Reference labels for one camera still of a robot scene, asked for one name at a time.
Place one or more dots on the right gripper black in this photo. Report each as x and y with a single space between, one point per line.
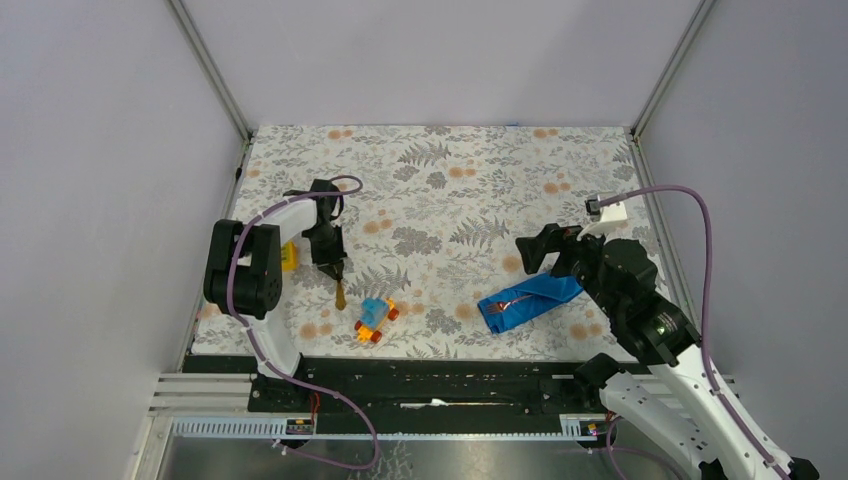
553 237

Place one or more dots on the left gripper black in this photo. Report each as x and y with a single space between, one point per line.
331 263

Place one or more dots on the gold fork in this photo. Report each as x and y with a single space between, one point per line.
499 307

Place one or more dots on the blue cloth napkin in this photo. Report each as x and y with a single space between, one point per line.
547 293

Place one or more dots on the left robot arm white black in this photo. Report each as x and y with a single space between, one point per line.
244 276

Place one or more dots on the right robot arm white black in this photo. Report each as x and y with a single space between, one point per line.
713 437

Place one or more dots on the yellow toy block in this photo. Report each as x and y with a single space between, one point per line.
289 257

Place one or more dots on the blue orange toy car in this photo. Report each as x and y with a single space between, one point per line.
375 313

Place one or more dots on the floral tablecloth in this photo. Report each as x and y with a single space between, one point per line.
430 221

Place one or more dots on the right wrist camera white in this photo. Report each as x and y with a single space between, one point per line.
604 219

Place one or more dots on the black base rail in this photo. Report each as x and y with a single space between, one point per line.
429 396

